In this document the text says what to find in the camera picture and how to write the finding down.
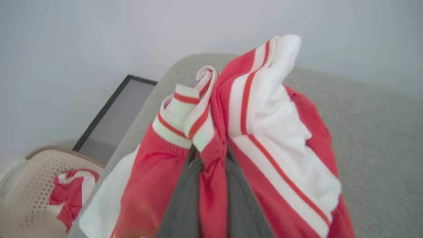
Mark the black framed grey panel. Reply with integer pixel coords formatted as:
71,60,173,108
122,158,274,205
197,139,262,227
72,74,158,165

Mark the red and white garment in basket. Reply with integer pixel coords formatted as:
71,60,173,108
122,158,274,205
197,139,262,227
49,169,100,233

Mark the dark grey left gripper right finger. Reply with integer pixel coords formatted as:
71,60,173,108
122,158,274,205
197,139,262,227
225,143,275,238

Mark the beige perforated laundry basket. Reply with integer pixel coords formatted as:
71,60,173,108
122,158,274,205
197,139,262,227
0,146,106,238

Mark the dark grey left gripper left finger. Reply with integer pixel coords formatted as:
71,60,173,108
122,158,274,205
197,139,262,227
155,144,204,238

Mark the red and white striped garment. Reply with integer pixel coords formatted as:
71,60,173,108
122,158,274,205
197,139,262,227
79,34,356,238

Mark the grey fabric sofa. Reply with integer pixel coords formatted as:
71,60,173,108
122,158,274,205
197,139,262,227
67,53,423,238

